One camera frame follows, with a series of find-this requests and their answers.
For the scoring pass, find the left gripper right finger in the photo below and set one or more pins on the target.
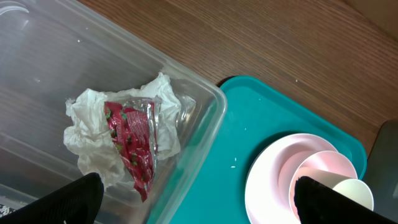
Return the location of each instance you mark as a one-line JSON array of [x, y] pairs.
[[319, 204]]

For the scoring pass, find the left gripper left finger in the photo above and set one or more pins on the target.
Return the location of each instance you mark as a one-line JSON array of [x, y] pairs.
[[78, 202]]

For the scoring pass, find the cream paper cup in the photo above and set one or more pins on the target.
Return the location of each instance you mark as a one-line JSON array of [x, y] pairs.
[[350, 187]]

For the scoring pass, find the small pink bowl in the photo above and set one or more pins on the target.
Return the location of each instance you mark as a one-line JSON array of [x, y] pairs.
[[329, 161]]

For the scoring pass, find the large pink plate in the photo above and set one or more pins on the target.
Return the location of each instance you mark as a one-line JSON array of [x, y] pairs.
[[264, 202]]

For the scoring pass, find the white napkin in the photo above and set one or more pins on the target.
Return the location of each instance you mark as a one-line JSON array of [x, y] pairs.
[[89, 136]]

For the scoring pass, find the rice and food scraps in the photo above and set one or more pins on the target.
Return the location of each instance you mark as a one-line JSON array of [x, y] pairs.
[[5, 210]]

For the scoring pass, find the red snack wrapper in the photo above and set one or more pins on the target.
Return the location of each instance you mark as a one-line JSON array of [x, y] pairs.
[[133, 129]]

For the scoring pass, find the clear plastic waste bin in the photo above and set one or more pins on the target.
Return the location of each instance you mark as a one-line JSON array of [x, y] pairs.
[[52, 51]]

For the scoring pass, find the grey plastic dish rack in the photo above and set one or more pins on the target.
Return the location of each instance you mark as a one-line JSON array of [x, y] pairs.
[[381, 174]]

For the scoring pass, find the teal plastic serving tray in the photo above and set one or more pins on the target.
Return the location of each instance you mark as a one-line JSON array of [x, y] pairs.
[[257, 115]]

